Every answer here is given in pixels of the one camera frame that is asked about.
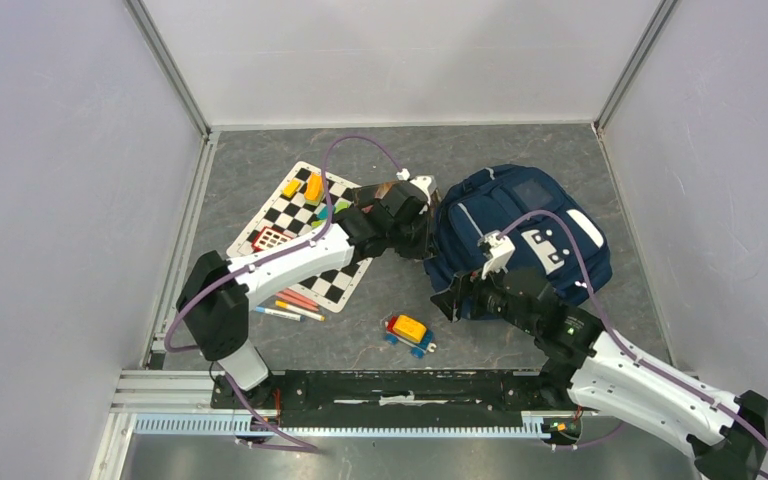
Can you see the orange yellow toy block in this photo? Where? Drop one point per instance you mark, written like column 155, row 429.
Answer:
column 314, row 190

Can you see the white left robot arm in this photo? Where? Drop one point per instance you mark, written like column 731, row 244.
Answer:
column 219, row 293

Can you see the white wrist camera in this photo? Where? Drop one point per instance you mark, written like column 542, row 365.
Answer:
column 497, row 250
column 424, row 183

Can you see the red window toy block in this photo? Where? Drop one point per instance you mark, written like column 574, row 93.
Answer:
column 268, row 238

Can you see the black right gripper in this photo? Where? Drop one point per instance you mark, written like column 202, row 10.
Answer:
column 450, row 300

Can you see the navy blue student backpack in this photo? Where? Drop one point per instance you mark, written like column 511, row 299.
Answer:
column 550, row 230

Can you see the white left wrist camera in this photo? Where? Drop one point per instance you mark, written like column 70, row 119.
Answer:
column 424, row 183

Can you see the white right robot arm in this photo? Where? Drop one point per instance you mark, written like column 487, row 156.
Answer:
column 725, row 435

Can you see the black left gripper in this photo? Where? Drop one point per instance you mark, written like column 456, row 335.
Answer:
column 424, row 247

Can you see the red marker pen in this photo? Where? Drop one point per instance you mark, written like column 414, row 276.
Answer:
column 290, row 297

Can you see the yellow white marker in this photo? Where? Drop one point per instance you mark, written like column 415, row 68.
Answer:
column 301, row 311

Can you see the dark Three Days book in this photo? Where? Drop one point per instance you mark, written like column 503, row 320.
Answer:
column 364, row 197

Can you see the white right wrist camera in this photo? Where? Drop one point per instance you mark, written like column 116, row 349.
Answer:
column 497, row 250

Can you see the blue cap white marker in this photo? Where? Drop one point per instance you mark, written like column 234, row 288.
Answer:
column 279, row 313

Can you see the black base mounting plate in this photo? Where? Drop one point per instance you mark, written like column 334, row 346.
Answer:
column 396, row 398

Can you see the slotted cable duct rail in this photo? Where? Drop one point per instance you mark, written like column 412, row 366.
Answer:
column 244, row 425

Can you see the green toy block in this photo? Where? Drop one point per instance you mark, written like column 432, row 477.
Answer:
column 341, row 206

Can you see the yellow red toy car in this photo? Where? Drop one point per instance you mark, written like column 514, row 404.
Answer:
column 403, row 329

